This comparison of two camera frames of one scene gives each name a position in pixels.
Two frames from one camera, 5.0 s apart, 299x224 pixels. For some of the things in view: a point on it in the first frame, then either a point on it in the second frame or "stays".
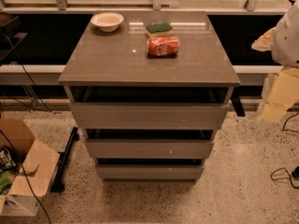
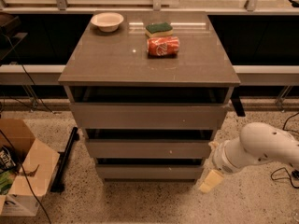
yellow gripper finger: (264, 42) to (214, 144)
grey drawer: (149, 171) stays
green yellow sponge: (158, 30) stays
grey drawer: (149, 148) stays
